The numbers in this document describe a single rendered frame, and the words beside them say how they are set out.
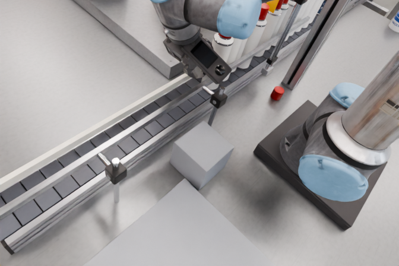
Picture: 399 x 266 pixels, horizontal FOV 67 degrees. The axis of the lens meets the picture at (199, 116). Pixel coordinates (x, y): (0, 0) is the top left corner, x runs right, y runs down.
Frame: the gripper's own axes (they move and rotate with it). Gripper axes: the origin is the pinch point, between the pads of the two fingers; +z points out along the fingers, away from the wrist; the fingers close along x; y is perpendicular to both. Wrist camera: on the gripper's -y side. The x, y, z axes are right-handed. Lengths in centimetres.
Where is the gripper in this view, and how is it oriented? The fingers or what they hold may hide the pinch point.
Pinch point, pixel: (204, 75)
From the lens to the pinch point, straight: 81.0
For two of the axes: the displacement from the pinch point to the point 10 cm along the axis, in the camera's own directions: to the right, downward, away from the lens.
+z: 1.6, 3.1, 9.4
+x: -6.8, 7.3, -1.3
